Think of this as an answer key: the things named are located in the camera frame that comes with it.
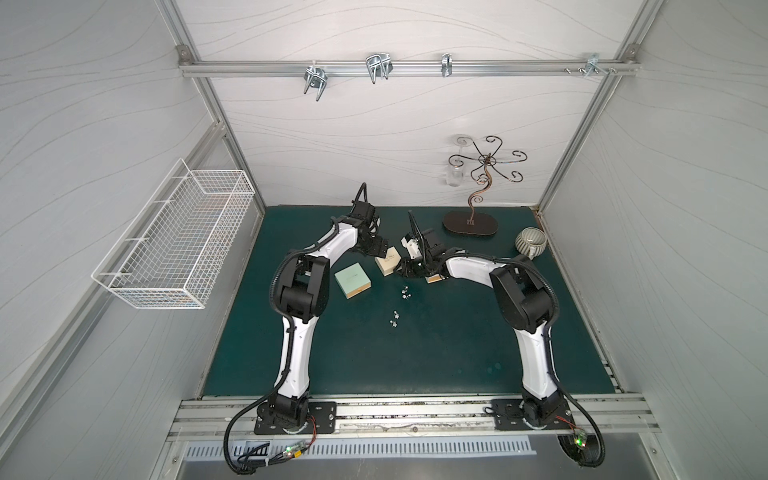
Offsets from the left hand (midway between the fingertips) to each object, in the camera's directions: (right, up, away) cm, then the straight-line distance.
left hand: (375, 248), depth 103 cm
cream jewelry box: (+4, -5, -2) cm, 7 cm away
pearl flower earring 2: (+7, -20, -11) cm, 24 cm away
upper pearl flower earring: (+10, -14, -5) cm, 18 cm away
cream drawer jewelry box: (+19, -9, -11) cm, 24 cm away
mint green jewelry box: (-7, -10, -7) cm, 14 cm away
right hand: (+7, -7, -3) cm, 10 cm away
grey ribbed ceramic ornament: (+57, +2, +5) cm, 57 cm away
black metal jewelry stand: (+37, +9, +12) cm, 40 cm away
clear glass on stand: (+28, +27, -1) cm, 39 cm away
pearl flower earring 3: (+6, -23, -12) cm, 27 cm away
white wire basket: (-46, 0, -34) cm, 57 cm away
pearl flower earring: (+10, -15, -7) cm, 19 cm away
